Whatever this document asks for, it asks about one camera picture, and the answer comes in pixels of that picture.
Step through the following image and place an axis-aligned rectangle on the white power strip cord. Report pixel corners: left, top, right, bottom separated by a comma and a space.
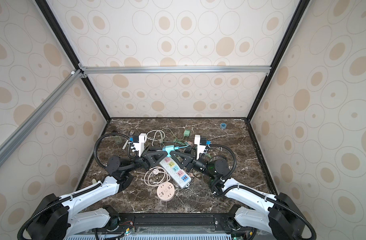
146, 129, 166, 148

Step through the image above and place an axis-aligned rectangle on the aluminium frame crossbar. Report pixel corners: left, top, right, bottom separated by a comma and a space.
81, 66, 272, 74

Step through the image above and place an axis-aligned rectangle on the aluminium frame left bar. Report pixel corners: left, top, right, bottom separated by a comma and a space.
0, 70, 82, 168

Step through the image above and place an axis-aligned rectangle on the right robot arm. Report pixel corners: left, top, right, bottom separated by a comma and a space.
163, 144, 317, 240

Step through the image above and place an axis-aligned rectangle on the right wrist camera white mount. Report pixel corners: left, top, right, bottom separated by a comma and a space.
194, 135, 211, 160

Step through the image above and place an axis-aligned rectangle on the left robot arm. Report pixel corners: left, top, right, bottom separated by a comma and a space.
17, 133, 175, 240

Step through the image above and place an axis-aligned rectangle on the round pink power socket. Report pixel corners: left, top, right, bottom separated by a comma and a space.
157, 182, 175, 202

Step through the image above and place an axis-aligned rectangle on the teal charger plug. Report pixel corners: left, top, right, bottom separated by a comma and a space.
162, 145, 179, 157

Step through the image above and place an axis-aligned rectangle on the pink round socket cord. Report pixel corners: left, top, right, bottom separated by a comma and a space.
143, 166, 172, 188

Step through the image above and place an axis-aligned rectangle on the white colourful power strip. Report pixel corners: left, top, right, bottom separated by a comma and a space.
159, 157, 192, 189

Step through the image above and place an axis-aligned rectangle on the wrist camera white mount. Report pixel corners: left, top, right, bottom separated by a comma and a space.
194, 135, 211, 160
130, 133, 147, 157

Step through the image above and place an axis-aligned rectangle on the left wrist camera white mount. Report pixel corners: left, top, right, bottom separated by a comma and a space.
130, 133, 147, 157

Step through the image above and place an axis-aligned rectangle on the glass spice jar black lid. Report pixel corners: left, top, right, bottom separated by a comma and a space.
111, 133, 123, 145

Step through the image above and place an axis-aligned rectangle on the green cable far loop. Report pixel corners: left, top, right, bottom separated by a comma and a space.
162, 127, 190, 148

